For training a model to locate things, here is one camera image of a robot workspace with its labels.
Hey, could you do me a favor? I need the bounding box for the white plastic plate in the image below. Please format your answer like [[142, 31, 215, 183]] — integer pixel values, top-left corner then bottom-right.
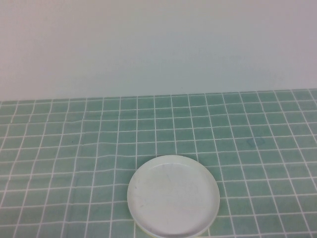
[[127, 155, 221, 238]]

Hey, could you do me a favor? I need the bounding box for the green white checked tablecloth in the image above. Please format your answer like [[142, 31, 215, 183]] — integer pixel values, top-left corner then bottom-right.
[[0, 89, 317, 238]]

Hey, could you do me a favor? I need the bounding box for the yellow plastic plate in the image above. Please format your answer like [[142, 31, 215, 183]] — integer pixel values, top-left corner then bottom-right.
[[135, 219, 161, 238]]

